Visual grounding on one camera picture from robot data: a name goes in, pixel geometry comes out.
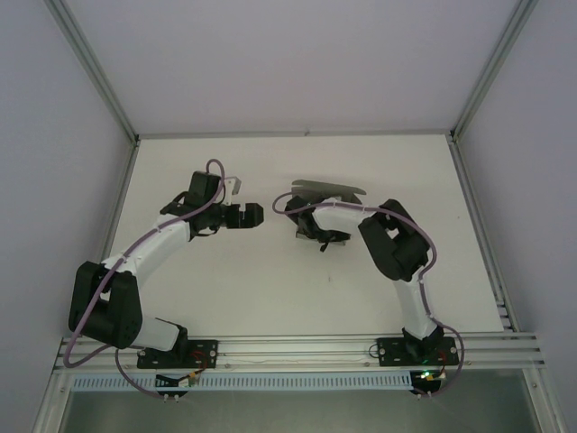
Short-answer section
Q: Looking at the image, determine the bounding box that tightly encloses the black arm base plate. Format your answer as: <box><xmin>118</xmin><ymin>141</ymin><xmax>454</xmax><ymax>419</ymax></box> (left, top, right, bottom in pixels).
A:
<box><xmin>376</xmin><ymin>336</ymin><xmax>461</xmax><ymax>367</ymax></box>
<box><xmin>136</xmin><ymin>337</ymin><xmax>220</xmax><ymax>369</ymax></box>

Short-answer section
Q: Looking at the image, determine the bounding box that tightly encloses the white slotted cable duct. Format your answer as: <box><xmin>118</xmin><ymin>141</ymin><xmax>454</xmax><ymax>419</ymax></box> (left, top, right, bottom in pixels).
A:
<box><xmin>71</xmin><ymin>372</ymin><xmax>414</xmax><ymax>392</ymax></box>

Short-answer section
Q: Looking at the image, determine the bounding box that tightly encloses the aluminium mounting rail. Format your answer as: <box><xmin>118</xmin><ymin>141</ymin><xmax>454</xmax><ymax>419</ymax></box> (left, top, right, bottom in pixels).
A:
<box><xmin>52</xmin><ymin>331</ymin><xmax>549</xmax><ymax>374</ymax></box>

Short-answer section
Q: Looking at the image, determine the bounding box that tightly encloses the aluminium frame side bar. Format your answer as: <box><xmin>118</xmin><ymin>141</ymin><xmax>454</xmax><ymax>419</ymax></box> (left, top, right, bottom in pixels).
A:
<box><xmin>31</xmin><ymin>137</ymin><xmax>142</xmax><ymax>433</ymax></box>
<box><xmin>449</xmin><ymin>134</ymin><xmax>520</xmax><ymax>334</ymax></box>

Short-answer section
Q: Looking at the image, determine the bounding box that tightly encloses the aluminium frame bar long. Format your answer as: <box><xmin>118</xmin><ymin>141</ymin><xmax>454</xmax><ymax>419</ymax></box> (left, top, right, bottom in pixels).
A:
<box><xmin>134</xmin><ymin>129</ymin><xmax>456</xmax><ymax>140</ymax></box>

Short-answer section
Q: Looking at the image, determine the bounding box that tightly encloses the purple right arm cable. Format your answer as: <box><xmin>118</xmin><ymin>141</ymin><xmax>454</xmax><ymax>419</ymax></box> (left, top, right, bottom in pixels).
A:
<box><xmin>271</xmin><ymin>191</ymin><xmax>470</xmax><ymax>401</ymax></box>

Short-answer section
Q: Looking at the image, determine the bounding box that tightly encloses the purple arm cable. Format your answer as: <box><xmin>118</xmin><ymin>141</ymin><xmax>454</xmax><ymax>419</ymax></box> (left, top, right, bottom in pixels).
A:
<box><xmin>271</xmin><ymin>191</ymin><xmax>470</xmax><ymax>401</ymax></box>
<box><xmin>64</xmin><ymin>158</ymin><xmax>226</xmax><ymax>401</ymax></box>

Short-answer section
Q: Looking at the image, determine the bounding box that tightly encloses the small wired connector board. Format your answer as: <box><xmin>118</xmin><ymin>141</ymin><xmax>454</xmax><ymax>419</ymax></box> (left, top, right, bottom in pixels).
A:
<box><xmin>411</xmin><ymin>367</ymin><xmax>448</xmax><ymax>390</ymax></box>
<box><xmin>155</xmin><ymin>369</ymin><xmax>202</xmax><ymax>392</ymax></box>

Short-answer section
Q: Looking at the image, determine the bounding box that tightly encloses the aluminium frame post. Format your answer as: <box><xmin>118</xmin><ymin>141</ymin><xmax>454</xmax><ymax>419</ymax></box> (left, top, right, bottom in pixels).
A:
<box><xmin>44</xmin><ymin>0</ymin><xmax>140</xmax><ymax>143</ymax></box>
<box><xmin>450</xmin><ymin>0</ymin><xmax>541</xmax><ymax>143</ymax></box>

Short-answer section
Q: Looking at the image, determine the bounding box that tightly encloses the grey metal panel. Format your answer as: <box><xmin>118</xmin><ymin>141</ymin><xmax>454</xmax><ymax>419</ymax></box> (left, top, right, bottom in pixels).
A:
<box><xmin>58</xmin><ymin>389</ymin><xmax>542</xmax><ymax>433</ymax></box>

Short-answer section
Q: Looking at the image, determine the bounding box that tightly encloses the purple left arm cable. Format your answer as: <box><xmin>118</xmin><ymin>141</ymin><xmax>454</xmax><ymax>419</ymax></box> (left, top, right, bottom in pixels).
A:
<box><xmin>64</xmin><ymin>158</ymin><xmax>226</xmax><ymax>401</ymax></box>

